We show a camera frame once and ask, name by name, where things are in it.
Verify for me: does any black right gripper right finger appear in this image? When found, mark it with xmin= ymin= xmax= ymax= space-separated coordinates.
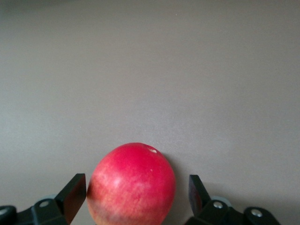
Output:
xmin=185 ymin=174 xmax=282 ymax=225

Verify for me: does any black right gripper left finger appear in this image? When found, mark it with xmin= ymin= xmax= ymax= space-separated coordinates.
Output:
xmin=0 ymin=173 xmax=87 ymax=225

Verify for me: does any red pomegranate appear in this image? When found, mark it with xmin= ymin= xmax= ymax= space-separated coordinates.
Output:
xmin=86 ymin=142 xmax=177 ymax=225

